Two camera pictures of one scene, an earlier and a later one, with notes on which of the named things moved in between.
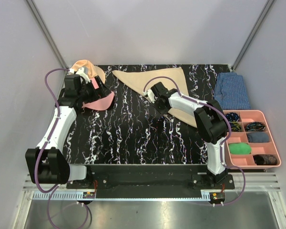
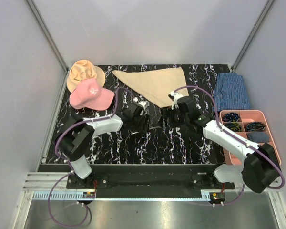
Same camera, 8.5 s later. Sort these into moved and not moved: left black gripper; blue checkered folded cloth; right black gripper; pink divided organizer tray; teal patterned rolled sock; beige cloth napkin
Moved: right black gripper; left black gripper
Not moved: blue checkered folded cloth; pink divided organizer tray; teal patterned rolled sock; beige cloth napkin
